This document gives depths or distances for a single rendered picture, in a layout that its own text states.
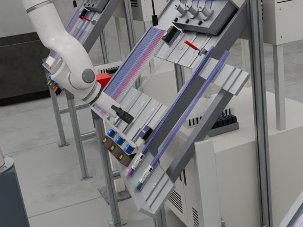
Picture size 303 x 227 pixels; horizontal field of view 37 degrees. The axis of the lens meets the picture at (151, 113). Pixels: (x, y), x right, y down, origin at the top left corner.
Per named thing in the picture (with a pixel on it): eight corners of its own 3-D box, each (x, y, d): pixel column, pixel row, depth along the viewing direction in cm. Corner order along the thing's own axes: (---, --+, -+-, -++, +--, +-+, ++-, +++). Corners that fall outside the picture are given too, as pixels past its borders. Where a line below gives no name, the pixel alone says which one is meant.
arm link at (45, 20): (64, -8, 139) (105, 80, 145) (45, 4, 152) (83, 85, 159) (39, 1, 134) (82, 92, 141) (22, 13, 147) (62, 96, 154)
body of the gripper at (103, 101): (82, 99, 160) (106, 115, 165) (90, 104, 151) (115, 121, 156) (94, 82, 160) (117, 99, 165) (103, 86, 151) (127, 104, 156)
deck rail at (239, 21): (150, 159, 171) (138, 151, 168) (148, 157, 173) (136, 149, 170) (258, 10, 173) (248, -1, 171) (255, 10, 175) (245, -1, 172)
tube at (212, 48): (131, 174, 150) (129, 173, 150) (130, 173, 152) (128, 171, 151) (215, 47, 146) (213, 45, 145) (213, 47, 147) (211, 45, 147)
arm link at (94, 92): (77, 97, 158) (83, 102, 160) (84, 101, 150) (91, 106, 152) (90, 78, 159) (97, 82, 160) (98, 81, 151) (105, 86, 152)
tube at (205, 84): (139, 188, 140) (135, 187, 140) (138, 187, 141) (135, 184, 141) (230, 52, 136) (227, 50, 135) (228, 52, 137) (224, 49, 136)
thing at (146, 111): (145, 151, 172) (139, 147, 170) (97, 110, 231) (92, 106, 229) (174, 111, 173) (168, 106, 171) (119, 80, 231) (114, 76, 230)
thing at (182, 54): (205, 77, 174) (197, 70, 172) (143, 55, 233) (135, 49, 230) (254, 9, 175) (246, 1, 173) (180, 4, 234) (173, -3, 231)
